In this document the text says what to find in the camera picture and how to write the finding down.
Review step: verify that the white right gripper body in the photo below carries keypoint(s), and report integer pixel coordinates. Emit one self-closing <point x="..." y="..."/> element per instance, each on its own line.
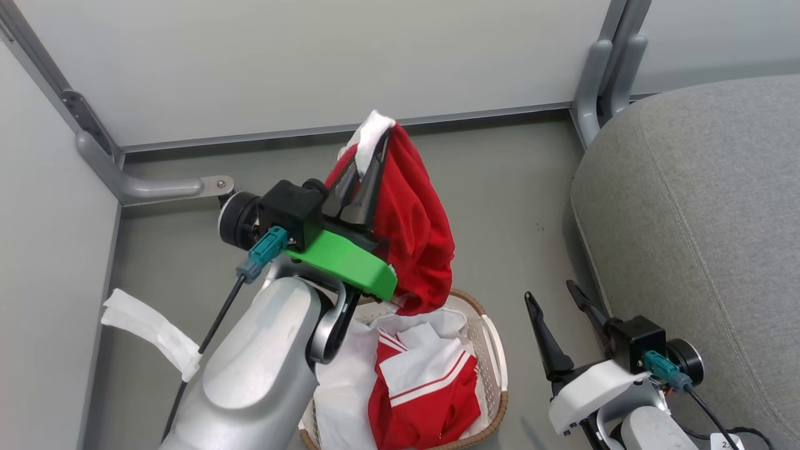
<point x="594" y="390"/>

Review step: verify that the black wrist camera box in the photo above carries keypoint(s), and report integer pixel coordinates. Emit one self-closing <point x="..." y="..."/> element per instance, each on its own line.
<point x="634" y="340"/>
<point x="290" y="209"/>

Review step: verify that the red garment with white collar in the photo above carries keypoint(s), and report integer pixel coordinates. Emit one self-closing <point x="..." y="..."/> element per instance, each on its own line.
<point x="415" y="231"/>

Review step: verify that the white basket with brown rim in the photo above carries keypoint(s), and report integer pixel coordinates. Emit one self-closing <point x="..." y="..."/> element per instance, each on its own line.
<point x="490" y="362"/>

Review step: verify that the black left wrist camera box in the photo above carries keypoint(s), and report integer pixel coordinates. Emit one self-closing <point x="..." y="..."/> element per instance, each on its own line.
<point x="290" y="209"/>

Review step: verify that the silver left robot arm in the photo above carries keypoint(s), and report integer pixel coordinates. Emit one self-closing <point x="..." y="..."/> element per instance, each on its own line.
<point x="262" y="369"/>

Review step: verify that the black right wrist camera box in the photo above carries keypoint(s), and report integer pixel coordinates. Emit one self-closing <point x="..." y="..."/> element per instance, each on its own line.
<point x="634" y="340"/>

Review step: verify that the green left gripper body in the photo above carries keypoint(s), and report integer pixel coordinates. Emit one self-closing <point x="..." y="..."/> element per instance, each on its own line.
<point x="350" y="262"/>

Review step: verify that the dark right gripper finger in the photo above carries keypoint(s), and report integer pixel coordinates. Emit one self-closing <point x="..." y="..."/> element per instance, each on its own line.
<point x="549" y="344"/>
<point x="590" y="309"/>

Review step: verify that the long grey partition foot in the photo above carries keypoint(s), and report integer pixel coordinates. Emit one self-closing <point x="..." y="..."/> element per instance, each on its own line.
<point x="147" y="186"/>

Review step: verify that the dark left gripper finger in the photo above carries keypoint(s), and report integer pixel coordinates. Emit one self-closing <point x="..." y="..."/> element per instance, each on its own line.
<point x="345" y="190"/>
<point x="370" y="190"/>

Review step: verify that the white paper label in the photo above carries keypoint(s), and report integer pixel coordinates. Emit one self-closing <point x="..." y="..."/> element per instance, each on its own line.
<point x="728" y="444"/>

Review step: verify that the grey fabric sofa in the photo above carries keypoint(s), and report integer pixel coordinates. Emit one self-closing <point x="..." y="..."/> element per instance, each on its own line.
<point x="700" y="231"/>

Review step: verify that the white tape tag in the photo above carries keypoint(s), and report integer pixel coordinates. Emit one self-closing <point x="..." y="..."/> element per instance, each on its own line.
<point x="153" y="328"/>

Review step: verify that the white cloth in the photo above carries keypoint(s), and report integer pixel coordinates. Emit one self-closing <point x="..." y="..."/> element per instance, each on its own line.
<point x="340" y="400"/>

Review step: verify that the red garment with white stripes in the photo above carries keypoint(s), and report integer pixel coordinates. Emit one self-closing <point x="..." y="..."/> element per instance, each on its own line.
<point x="425" y="406"/>

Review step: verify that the grey partition post bracket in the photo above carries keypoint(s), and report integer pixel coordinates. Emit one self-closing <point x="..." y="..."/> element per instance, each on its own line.
<point x="590" y="94"/>

